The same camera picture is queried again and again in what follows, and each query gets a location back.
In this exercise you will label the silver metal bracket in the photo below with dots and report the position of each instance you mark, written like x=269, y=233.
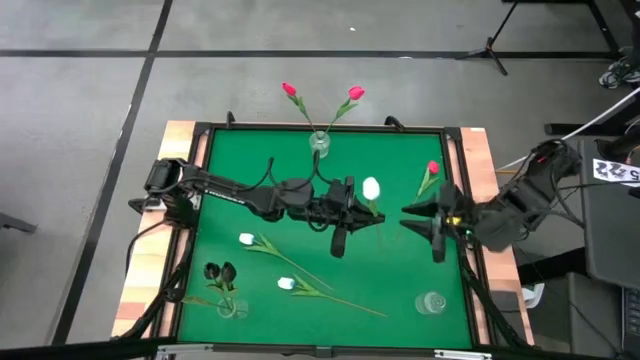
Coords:
x=462, y=355
x=185, y=350

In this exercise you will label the dark grey desk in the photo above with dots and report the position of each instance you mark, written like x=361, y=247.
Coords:
x=610, y=240

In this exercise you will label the black keyboard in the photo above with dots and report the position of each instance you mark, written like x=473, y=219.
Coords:
x=632, y=320

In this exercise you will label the black tripod stand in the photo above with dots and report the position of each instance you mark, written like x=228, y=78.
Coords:
x=488, y=50

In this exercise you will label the black metal table frame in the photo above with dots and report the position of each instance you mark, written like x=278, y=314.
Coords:
x=250, y=127

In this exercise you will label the white printed number tag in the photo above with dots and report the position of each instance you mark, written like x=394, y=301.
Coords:
x=615, y=171

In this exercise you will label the clear glass vase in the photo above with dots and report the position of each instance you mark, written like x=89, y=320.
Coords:
x=242, y=310
x=431, y=304
x=320, y=147

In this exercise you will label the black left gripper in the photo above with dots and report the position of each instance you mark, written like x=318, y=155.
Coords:
x=340, y=210

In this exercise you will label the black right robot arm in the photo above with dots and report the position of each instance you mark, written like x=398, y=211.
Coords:
x=520, y=205

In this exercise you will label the green felt mat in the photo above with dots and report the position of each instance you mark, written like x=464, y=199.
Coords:
x=300, y=330

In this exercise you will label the white artificial tulip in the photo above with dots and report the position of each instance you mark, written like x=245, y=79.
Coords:
x=371, y=188
x=286, y=284
x=246, y=239

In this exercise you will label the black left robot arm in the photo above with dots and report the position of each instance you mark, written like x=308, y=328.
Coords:
x=225, y=192

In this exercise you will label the pink artificial tulip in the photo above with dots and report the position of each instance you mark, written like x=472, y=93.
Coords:
x=356, y=92
x=289, y=89
x=433, y=167

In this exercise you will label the black desk foot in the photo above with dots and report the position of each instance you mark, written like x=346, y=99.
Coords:
x=552, y=129

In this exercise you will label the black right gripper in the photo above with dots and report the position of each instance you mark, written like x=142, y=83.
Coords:
x=457, y=215

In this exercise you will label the person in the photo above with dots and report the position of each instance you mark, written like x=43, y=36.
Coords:
x=620, y=75

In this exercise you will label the white plastic container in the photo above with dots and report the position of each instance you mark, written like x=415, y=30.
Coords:
x=534, y=295

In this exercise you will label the dark grey stand foot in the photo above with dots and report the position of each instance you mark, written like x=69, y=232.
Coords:
x=15, y=222

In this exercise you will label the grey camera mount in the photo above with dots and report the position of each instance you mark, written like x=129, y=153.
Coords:
x=324, y=352

